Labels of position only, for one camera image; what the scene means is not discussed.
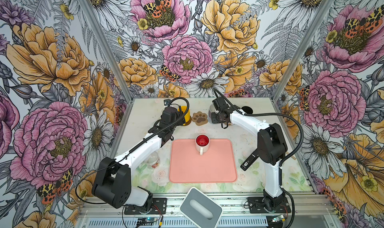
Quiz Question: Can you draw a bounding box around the yellow mug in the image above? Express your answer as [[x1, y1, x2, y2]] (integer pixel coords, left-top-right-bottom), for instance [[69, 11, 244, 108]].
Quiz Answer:
[[181, 106, 192, 126]]

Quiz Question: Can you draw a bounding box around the paw shaped cork coaster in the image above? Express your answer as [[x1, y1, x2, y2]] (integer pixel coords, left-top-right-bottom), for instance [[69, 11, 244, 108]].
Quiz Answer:
[[192, 111, 208, 126]]

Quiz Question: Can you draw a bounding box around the black mug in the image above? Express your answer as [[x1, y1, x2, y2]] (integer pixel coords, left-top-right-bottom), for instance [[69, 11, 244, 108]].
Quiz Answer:
[[241, 106, 253, 114]]

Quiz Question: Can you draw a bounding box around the red inside white mug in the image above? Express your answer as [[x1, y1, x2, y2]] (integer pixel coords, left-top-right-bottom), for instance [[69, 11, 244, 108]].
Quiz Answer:
[[195, 135, 210, 156]]

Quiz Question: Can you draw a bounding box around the purple handled white mug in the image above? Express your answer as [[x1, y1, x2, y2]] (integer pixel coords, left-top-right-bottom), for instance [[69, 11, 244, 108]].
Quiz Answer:
[[209, 104, 217, 113]]

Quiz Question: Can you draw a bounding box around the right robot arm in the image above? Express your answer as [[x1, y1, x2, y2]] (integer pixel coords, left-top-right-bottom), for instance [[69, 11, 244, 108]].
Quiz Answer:
[[213, 88, 304, 213]]

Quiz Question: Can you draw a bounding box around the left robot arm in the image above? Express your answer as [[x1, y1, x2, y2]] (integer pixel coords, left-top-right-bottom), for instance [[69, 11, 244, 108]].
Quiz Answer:
[[92, 97, 190, 213]]

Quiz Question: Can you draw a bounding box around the glass jar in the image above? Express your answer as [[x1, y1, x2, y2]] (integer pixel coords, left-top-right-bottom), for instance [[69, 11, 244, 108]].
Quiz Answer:
[[146, 152, 160, 169]]

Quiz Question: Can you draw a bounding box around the pink tray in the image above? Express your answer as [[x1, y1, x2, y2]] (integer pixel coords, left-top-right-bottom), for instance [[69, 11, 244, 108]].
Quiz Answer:
[[169, 139, 238, 184]]

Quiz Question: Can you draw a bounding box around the grey white box device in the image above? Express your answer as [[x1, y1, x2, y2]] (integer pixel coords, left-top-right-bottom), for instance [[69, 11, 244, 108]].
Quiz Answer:
[[180, 187, 223, 228]]

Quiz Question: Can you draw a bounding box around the green circuit board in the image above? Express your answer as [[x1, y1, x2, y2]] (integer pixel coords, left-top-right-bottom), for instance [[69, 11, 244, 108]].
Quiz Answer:
[[136, 218, 157, 228]]

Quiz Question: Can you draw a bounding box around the right small circuit board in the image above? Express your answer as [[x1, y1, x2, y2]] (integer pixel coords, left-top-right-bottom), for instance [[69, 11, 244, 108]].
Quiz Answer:
[[271, 215, 286, 223]]

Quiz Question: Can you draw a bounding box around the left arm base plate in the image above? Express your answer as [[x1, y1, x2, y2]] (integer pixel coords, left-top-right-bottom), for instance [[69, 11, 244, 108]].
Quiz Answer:
[[124, 198, 168, 215]]

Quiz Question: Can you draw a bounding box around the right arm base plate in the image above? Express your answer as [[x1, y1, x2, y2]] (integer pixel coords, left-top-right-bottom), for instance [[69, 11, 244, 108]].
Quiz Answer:
[[245, 197, 292, 214]]

